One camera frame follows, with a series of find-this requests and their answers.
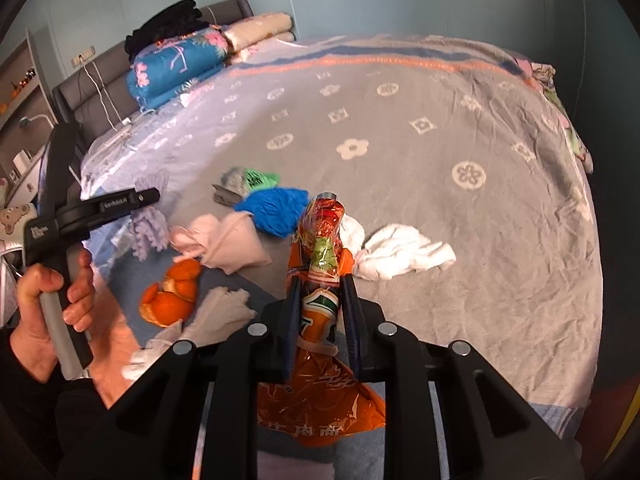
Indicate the person's left hand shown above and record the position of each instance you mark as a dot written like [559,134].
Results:
[80,290]

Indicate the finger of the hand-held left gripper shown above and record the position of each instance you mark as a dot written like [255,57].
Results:
[146,197]

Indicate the green silver wrapper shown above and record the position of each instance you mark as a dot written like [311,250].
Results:
[260,180]

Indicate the pink cloth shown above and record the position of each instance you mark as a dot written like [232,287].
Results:
[230,245]

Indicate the large white tissue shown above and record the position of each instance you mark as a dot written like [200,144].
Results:
[405,255]

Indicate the person's left forearm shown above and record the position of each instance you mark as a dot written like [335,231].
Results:
[45,425]

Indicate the black folded clothes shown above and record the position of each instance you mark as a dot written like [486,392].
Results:
[167,25]

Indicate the orange peel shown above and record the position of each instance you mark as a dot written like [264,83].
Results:
[172,295]

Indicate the small white tissue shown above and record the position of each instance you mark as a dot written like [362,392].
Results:
[352,232]

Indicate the lavender fuzzy cloth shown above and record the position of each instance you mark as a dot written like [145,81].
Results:
[150,232]

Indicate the wall socket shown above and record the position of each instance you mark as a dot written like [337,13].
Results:
[83,56]

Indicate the blue fuzzy cloth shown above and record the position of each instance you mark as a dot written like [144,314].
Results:
[275,210]

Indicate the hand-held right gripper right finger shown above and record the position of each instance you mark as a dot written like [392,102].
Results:
[350,321]

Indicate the grey flower blanket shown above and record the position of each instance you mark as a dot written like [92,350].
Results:
[425,160]

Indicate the orange snack bag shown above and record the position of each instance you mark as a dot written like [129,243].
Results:
[321,240]

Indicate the cream folded quilt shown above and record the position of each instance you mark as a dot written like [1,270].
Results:
[255,30]

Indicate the wall shelf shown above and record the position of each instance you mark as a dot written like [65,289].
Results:
[22,80]

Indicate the blue floral folded quilt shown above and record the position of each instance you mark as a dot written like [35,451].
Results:
[170,70]

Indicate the floral cloth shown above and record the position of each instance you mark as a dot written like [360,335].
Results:
[570,130]

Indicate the teal desk lamp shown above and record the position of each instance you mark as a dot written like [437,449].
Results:
[35,120]

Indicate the white paper towel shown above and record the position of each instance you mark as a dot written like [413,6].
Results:
[220,310]

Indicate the blue pink patterned bedsheet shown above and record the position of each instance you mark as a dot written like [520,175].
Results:
[117,330]

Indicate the grey bed headboard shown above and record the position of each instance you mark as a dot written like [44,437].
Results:
[90,95]

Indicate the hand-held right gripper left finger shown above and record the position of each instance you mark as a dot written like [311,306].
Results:
[293,321]

